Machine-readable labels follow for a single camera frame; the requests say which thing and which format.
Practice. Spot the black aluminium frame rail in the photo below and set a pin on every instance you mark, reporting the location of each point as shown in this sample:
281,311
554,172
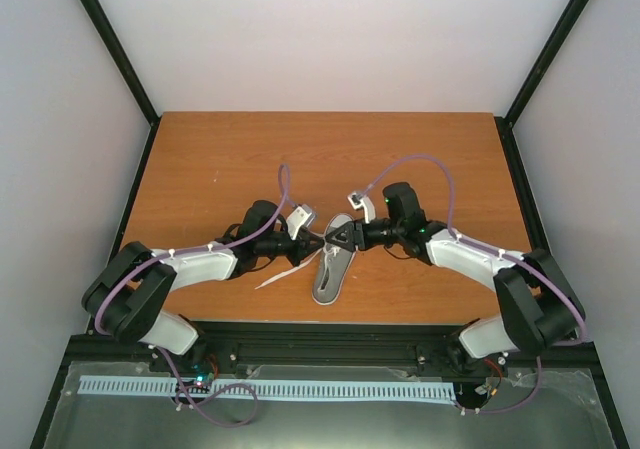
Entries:
235,347

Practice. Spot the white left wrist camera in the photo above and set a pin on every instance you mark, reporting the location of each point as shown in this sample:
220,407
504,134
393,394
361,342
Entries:
301,217

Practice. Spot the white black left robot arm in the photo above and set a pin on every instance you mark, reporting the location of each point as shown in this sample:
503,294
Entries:
126,300

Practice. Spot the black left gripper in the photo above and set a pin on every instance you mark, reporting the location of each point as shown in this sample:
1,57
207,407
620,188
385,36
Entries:
301,254

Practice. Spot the black frame post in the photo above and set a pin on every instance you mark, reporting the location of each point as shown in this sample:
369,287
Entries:
558,36
117,52

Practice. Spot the light blue slotted cable duct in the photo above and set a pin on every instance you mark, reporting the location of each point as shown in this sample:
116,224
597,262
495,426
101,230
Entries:
282,390

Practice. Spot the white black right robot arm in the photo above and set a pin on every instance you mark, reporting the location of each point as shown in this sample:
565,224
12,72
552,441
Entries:
538,308

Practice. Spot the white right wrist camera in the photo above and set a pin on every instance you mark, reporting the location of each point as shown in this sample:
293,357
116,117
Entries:
362,202

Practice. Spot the grey metal base plate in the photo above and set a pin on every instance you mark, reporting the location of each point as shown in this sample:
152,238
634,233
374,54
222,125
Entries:
553,409

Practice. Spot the white shoelace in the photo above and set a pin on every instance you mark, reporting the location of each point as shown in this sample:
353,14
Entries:
335,222

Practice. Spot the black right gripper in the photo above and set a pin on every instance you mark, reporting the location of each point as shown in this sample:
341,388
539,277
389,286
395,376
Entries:
351,228

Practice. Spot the grey canvas sneaker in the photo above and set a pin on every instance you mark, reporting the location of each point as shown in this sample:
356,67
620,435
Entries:
333,267

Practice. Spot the black right frame post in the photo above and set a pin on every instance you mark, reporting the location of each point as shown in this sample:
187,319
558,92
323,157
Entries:
558,36

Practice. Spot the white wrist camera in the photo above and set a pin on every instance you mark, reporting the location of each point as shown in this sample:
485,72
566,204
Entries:
301,217
362,202

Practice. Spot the black left frame post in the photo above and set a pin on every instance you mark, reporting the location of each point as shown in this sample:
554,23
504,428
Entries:
117,52

